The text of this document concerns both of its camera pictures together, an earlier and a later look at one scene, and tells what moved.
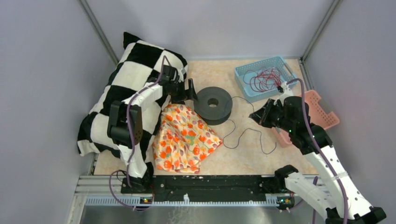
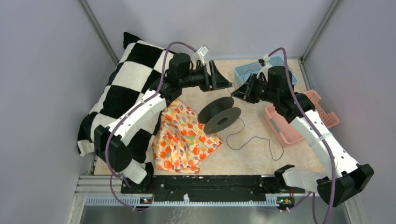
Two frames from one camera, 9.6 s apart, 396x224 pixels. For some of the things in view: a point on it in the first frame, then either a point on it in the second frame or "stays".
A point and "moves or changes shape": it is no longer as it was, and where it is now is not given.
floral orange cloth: [182, 140] stays
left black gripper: [189, 94] to [218, 81]
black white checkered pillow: [141, 65] stays
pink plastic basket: [317, 114] stays
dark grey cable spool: [214, 105] moves or changes shape
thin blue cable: [244, 130] to [252, 140]
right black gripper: [259, 115] to [246, 94]
